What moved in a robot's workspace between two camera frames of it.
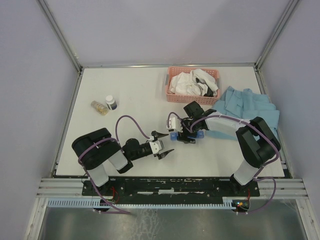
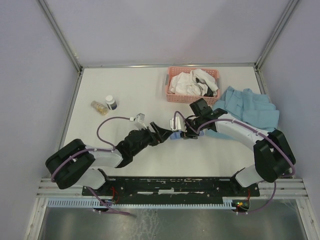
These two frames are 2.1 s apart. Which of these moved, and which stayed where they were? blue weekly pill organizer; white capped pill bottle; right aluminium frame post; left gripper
Moved: left gripper
Stayed: blue weekly pill organizer; right aluminium frame post; white capped pill bottle
